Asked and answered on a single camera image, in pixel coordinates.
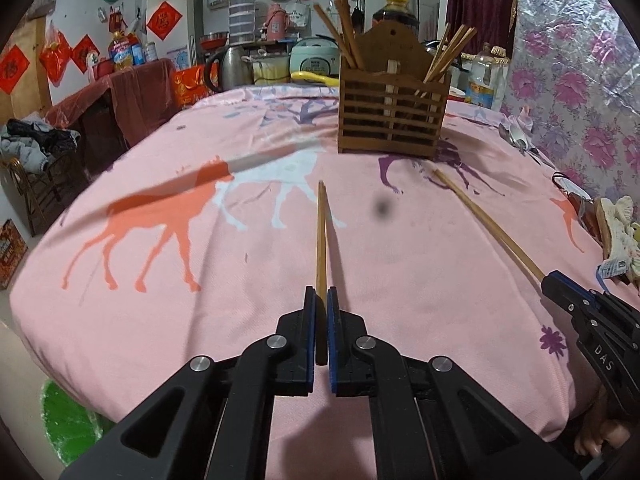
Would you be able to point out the dark red curtain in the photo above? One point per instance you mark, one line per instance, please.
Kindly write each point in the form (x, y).
(480, 0)

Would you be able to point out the striped stacked food container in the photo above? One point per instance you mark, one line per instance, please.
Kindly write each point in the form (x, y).
(242, 15)

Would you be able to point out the dark red covered cabinet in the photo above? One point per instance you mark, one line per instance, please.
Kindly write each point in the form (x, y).
(135, 100)

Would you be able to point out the light green rice cooker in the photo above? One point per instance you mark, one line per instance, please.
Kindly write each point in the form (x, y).
(315, 57)

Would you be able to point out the red plastic bag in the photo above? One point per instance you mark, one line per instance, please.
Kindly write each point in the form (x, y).
(55, 55)

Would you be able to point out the orange gift box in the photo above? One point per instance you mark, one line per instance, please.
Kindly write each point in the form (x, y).
(192, 85)

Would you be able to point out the brown wooden chopstick holder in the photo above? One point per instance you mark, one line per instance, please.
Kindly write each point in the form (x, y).
(385, 42)

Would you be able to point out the yellow cooking oil bottle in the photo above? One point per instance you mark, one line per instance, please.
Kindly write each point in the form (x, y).
(121, 52)

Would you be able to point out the metal spoon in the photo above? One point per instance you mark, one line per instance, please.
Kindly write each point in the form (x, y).
(515, 137)

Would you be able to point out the clear cooking oil bottle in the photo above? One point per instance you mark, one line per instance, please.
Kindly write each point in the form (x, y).
(485, 80)

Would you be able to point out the small red pot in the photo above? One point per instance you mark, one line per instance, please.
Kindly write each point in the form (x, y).
(103, 68)

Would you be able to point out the steel pot with lid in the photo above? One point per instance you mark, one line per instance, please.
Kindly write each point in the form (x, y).
(270, 67)

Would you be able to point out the small red diamond paper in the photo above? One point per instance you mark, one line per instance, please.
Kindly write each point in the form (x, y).
(86, 54)

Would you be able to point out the green plastic basin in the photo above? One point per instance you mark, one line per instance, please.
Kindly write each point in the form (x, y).
(70, 425)

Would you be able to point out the yellow plastic ladle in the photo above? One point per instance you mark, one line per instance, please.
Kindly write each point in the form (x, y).
(312, 77)

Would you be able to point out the pile of grey clothes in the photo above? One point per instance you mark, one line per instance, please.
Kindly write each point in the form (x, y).
(35, 145)

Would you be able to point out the steel electric kettle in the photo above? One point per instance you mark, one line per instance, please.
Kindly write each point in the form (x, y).
(230, 67)

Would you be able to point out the red diamond paper on refrigerator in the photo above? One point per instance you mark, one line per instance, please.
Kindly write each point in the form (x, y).
(164, 21)

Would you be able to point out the large red diamond paper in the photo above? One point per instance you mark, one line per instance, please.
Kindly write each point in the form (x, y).
(10, 67)

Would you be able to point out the red bowl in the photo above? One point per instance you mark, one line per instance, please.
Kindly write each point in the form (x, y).
(214, 40)

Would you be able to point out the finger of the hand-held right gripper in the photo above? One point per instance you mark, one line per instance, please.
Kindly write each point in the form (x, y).
(567, 295)

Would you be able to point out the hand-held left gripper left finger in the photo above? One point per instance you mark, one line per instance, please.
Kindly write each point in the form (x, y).
(310, 340)

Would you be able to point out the red cardboard box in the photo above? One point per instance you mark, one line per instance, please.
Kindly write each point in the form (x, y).
(10, 255)

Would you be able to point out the pink horse print tablecloth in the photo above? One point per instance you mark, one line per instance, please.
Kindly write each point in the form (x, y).
(200, 285)

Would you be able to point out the person's right hand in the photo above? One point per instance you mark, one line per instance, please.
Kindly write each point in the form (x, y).
(600, 435)

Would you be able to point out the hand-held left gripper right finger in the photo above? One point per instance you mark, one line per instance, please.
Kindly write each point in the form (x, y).
(333, 340)

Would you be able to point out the dark soy sauce bottle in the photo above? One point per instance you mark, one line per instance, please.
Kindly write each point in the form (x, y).
(395, 12)

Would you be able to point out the pink thermos flask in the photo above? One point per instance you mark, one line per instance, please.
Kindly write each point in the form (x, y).
(277, 22)

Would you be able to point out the wooden scrub brush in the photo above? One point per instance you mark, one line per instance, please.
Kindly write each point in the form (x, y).
(617, 230)

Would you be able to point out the white refrigerator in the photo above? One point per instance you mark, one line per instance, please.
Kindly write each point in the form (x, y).
(180, 55)

